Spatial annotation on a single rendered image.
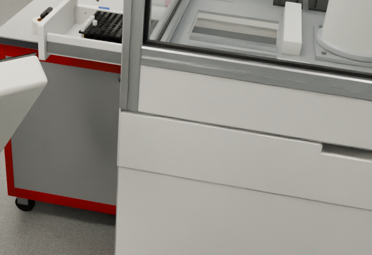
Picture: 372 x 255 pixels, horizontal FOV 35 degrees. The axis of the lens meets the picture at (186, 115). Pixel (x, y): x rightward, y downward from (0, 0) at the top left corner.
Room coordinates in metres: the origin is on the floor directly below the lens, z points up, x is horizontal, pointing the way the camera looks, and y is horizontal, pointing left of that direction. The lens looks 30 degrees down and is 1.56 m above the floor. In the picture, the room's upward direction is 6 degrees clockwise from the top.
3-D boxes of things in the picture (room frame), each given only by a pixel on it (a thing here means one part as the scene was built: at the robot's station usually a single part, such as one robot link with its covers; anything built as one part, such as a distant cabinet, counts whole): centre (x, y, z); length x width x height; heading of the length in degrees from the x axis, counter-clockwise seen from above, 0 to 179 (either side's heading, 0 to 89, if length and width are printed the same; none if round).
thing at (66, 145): (2.04, 0.34, 0.38); 0.62 x 0.58 x 0.76; 173
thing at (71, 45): (1.62, 0.20, 0.86); 0.40 x 0.26 x 0.06; 83
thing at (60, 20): (1.64, 0.40, 0.87); 0.29 x 0.02 x 0.11; 173
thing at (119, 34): (1.62, 0.20, 0.87); 0.22 x 0.18 x 0.06; 83
